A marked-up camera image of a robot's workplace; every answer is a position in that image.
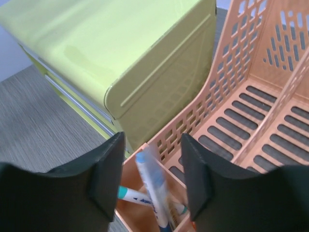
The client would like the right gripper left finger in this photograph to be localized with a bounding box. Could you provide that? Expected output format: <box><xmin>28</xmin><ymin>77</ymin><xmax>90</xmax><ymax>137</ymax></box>
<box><xmin>0</xmin><ymin>132</ymin><xmax>125</xmax><ymax>232</ymax></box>

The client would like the white marker pen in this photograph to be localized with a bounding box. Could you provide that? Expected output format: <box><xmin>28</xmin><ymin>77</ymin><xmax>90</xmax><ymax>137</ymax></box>
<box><xmin>168</xmin><ymin>202</ymin><xmax>187</xmax><ymax>230</ymax></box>

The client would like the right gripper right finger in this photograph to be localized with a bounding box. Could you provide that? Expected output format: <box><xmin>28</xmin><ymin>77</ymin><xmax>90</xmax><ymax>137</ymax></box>
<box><xmin>181</xmin><ymin>133</ymin><xmax>309</xmax><ymax>232</ymax></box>

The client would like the teal capped white pen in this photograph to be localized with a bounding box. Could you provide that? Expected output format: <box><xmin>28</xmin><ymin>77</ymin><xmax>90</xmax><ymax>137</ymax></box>
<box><xmin>118</xmin><ymin>186</ymin><xmax>152</xmax><ymax>206</ymax></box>

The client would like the green metal drawer cabinet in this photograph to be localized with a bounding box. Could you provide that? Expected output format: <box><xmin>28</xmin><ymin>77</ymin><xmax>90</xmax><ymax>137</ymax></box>
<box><xmin>0</xmin><ymin>0</ymin><xmax>216</xmax><ymax>153</ymax></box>

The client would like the orange plastic file organizer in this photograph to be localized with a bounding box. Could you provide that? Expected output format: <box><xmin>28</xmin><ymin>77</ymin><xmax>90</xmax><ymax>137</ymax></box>
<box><xmin>114</xmin><ymin>0</ymin><xmax>309</xmax><ymax>232</ymax></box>

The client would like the blue white pen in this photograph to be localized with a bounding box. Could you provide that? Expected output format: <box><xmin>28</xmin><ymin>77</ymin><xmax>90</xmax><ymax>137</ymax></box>
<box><xmin>135</xmin><ymin>148</ymin><xmax>174</xmax><ymax>232</ymax></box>

